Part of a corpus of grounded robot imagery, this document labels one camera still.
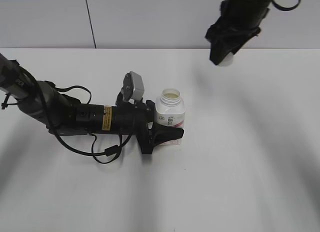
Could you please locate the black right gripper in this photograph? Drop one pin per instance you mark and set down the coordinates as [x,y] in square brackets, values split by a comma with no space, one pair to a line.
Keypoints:
[230,33]

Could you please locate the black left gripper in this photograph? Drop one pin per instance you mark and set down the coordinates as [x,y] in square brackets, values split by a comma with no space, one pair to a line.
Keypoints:
[132,120]

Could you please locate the white yili yogurt bottle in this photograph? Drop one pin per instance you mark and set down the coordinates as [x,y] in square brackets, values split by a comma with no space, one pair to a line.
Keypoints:
[170,109]

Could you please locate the white plastic bottle cap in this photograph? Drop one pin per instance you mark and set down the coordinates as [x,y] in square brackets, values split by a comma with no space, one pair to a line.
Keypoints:
[227,61]

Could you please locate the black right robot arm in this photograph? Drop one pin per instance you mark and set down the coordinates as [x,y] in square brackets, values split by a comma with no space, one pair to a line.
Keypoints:
[231,7]

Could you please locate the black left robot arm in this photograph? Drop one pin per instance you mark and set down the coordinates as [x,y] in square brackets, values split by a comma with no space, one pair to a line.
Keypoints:
[64,115]

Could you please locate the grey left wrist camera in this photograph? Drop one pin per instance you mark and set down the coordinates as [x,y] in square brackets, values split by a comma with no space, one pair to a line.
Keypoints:
[133,87]

